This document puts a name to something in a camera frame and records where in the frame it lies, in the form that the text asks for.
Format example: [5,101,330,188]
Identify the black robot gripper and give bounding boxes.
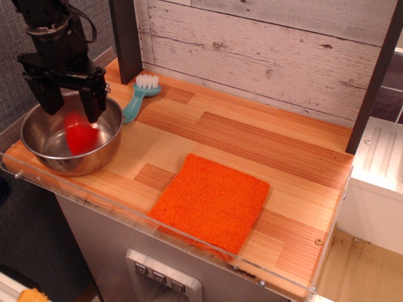
[18,26,107,123]

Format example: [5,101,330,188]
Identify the red toy strawberry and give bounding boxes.
[64,111,99,156]

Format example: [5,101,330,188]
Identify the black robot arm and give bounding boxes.
[13,1,107,123]

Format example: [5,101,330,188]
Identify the stainless steel pot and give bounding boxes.
[20,92,123,176]

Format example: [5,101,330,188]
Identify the teal scrubbing brush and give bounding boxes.
[123,74,161,123]

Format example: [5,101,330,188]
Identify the grey toy fridge cabinet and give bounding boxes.
[57,196,287,301]

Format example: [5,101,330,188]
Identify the orange knitted cloth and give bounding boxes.
[148,154,270,259]

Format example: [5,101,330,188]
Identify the silver dispenser button panel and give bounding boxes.
[125,249,203,302]

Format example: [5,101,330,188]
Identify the yellow object at corner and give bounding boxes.
[16,288,50,302]

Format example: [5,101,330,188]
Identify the clear acrylic table guard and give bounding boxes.
[4,144,353,301]

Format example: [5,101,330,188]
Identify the white toy sink unit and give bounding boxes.
[337,118,402,254]

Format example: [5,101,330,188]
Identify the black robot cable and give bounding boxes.
[64,1,97,44]

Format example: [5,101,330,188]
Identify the dark left shelf post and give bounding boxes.
[109,0,143,84]

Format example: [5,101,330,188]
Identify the dark shelf post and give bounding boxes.
[109,0,143,84]
[345,0,402,155]

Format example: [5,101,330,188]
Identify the dark right shelf post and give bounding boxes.
[345,0,402,155]

